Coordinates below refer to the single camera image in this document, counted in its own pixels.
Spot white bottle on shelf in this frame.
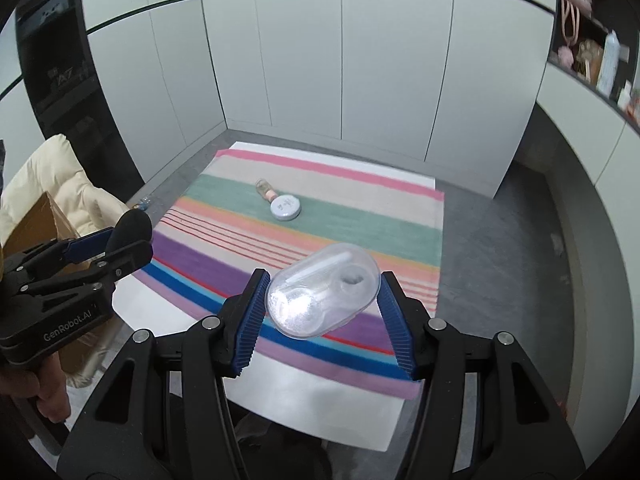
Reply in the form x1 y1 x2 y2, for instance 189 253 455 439
596 30 620 99

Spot striped colourful cloth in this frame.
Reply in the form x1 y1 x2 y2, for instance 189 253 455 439
136 148 445 318

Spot glass bottle pink cap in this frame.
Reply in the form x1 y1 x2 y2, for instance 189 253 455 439
256 179 278 204

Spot pink plush toy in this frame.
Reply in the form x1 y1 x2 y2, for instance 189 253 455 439
558 0 592 68

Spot clear oval plastic case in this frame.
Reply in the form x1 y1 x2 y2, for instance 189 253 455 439
266 243 381 339

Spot cream padded armchair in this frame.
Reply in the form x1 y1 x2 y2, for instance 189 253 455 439
0 132 132 391

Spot black round puff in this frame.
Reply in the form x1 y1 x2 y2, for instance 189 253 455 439
105 209 153 254

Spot black glass cabinet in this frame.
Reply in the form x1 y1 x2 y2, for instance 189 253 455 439
15 0 143 202

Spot brown cardboard box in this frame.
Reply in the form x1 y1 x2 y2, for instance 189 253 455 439
2 192 124 388

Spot white round compact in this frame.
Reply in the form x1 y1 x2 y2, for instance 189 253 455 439
270 194 302 221

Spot person's left hand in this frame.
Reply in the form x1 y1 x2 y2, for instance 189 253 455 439
1 352 70 424

